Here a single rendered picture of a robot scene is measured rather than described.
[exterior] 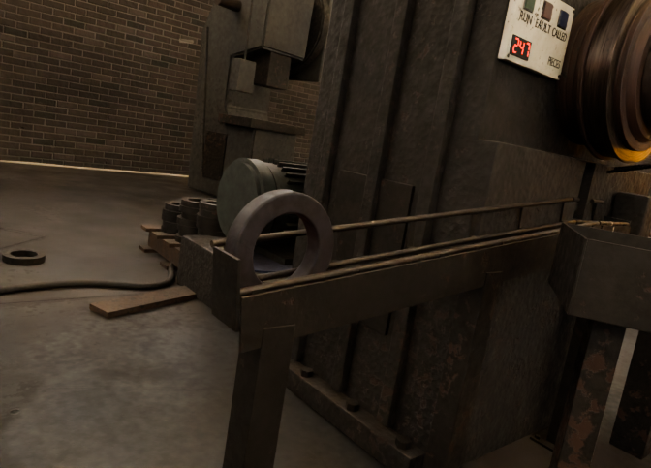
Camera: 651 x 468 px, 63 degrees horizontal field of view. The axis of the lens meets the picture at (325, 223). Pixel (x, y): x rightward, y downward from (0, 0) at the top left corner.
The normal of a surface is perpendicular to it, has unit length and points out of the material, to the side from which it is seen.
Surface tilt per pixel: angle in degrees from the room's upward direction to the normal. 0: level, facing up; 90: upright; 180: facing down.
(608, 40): 80
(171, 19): 90
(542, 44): 90
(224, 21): 90
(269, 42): 91
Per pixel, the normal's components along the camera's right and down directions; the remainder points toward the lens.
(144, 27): 0.62, 0.22
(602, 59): -0.77, 0.00
